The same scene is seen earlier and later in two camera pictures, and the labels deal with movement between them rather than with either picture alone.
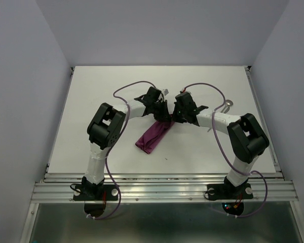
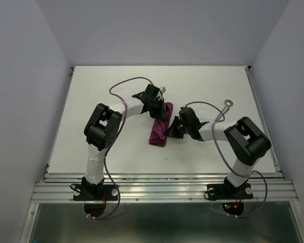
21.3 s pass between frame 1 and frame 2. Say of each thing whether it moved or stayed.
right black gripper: moved
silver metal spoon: stayed
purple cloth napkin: moved
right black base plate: stayed
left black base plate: stayed
